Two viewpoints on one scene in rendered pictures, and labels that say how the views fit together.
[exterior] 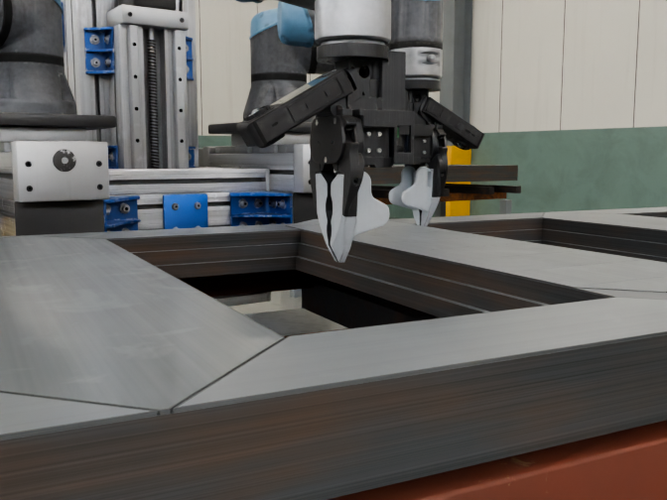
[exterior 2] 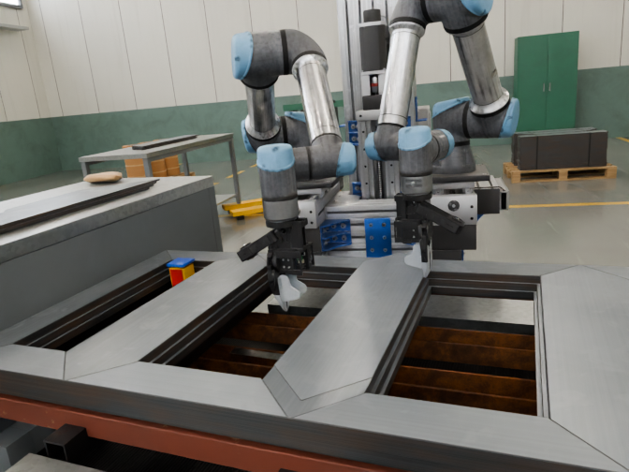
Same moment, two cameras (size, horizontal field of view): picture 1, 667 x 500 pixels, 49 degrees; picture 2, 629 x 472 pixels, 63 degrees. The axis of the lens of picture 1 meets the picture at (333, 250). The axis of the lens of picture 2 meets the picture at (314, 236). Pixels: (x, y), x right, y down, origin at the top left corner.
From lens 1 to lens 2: 0.95 m
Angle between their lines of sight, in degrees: 49
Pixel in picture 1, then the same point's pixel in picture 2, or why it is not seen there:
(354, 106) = (280, 246)
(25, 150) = not seen: hidden behind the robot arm
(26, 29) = (296, 140)
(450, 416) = (128, 404)
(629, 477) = (197, 446)
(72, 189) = not seen: hidden behind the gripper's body
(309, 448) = (95, 399)
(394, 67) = (296, 229)
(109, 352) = (103, 353)
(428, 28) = (410, 166)
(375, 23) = (275, 213)
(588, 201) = not seen: outside the picture
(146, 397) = (71, 375)
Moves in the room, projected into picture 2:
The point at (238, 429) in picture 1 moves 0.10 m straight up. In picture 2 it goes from (79, 389) to (66, 338)
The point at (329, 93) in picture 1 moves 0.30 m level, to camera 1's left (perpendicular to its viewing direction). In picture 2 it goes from (264, 242) to (195, 224)
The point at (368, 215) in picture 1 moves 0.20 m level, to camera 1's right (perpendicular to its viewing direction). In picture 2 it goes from (289, 294) to (356, 318)
